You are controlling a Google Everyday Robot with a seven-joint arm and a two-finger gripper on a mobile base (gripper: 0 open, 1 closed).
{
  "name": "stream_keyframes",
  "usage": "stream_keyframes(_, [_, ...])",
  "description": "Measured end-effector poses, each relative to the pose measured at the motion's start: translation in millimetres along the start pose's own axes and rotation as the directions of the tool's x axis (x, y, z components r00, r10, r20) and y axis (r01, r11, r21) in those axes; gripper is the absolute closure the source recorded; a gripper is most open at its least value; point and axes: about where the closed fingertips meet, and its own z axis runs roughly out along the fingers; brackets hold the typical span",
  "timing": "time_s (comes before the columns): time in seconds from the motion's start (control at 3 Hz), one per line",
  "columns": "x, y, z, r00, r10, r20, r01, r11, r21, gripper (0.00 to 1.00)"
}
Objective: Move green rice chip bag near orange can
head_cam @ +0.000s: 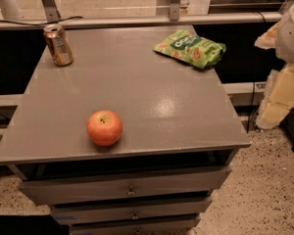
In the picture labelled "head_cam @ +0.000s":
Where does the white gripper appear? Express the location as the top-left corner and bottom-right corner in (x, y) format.
(255, 3), (294, 129)

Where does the green rice chip bag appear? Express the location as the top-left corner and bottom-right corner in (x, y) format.
(153, 29), (226, 69)

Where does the orange soda can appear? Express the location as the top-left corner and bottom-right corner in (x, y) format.
(43, 23), (74, 67)

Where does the grey drawer cabinet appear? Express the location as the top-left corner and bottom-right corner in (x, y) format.
(0, 26), (249, 235)

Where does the red apple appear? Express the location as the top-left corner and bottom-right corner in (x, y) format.
(86, 110), (123, 146)

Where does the black cable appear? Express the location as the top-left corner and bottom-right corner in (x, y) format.
(0, 15), (84, 26)

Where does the metal rail frame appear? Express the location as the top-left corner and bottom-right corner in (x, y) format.
(0, 0), (282, 29)

